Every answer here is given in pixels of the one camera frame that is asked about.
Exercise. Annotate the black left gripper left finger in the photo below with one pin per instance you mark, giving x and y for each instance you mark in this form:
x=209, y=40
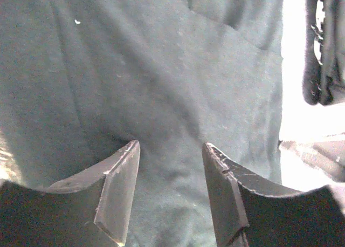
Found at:
x=90, y=208

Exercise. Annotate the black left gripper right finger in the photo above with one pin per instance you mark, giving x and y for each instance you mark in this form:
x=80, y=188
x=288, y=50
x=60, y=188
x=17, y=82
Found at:
x=250, y=210

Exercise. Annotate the black t-shirt with blue logo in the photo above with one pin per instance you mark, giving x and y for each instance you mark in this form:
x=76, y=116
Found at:
x=81, y=78

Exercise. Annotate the folded black t-shirt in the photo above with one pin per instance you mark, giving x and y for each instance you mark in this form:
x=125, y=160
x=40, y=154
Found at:
x=323, y=75

